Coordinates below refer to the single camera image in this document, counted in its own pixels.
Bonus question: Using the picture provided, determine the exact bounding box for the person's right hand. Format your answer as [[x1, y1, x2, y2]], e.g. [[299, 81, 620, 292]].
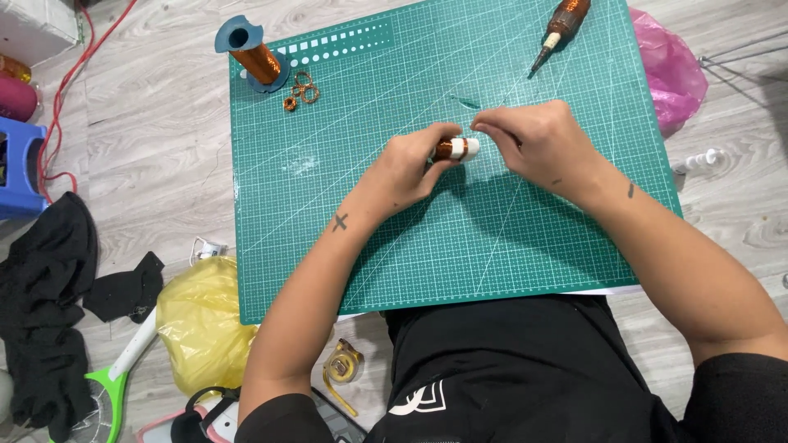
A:
[[470, 100, 610, 196]]

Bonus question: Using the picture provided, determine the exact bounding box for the red cable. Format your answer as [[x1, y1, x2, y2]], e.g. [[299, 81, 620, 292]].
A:
[[36, 0, 139, 204]]

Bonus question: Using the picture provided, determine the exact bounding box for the small black cloth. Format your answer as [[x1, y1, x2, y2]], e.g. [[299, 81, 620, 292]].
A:
[[82, 251, 166, 324]]

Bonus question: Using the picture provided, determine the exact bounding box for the black cloth pile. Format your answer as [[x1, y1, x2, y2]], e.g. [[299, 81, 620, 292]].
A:
[[0, 192, 99, 443]]

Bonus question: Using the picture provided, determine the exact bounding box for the brown-handled soldering iron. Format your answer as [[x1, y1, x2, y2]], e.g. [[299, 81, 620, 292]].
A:
[[529, 0, 593, 75]]

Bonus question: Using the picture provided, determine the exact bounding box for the yellow plastic bag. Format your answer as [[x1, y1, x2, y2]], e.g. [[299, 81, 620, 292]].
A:
[[155, 256, 259, 398]]

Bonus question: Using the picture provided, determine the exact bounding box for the green and white racket swatter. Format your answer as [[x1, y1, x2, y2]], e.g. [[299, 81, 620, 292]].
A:
[[49, 306, 158, 443]]

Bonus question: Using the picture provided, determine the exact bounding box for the blue spool of copper wire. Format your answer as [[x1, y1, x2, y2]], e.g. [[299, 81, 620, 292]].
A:
[[214, 15, 291, 94]]

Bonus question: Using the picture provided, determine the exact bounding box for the person's black clothing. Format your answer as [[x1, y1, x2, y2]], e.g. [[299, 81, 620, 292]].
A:
[[234, 294, 788, 443]]

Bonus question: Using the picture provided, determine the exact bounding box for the white box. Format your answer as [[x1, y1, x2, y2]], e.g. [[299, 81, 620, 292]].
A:
[[0, 0, 83, 67]]

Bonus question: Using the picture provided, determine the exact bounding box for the white plug adapter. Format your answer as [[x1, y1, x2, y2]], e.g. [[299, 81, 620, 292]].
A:
[[188, 236, 230, 267]]

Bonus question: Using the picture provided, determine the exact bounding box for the person's left hand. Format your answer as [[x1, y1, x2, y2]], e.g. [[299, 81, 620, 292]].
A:
[[364, 122, 464, 208]]

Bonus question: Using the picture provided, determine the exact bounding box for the green cutting mat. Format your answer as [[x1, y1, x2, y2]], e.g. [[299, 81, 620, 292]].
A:
[[228, 0, 684, 326]]

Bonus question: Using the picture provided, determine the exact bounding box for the magenta bottle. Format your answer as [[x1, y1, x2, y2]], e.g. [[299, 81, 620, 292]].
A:
[[0, 76, 41, 123]]

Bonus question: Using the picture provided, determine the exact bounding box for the blue plastic stool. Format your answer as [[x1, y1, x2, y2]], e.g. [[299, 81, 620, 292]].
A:
[[0, 116, 50, 221]]

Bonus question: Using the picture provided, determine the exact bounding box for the white bobbin with copper wire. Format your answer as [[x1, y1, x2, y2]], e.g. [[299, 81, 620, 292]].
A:
[[431, 137, 481, 164]]

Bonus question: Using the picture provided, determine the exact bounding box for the pink plastic bag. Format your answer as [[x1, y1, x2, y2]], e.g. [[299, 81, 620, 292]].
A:
[[628, 7, 710, 140]]

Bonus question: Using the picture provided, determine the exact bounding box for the grey metal wire stand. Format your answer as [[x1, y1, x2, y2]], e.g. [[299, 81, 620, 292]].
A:
[[698, 31, 788, 69]]

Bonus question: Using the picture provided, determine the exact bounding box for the amber glass jar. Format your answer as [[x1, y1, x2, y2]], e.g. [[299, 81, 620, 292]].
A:
[[0, 55, 33, 84]]

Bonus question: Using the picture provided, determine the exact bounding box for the white small bottle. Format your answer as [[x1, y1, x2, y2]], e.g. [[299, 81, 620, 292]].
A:
[[672, 148, 727, 176]]

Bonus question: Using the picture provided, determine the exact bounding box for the yellow tape dispenser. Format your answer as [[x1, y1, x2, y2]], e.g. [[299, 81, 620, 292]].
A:
[[321, 338, 365, 418]]

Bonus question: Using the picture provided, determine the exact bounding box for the black strap bag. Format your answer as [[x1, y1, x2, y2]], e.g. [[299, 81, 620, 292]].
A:
[[170, 386, 242, 443]]

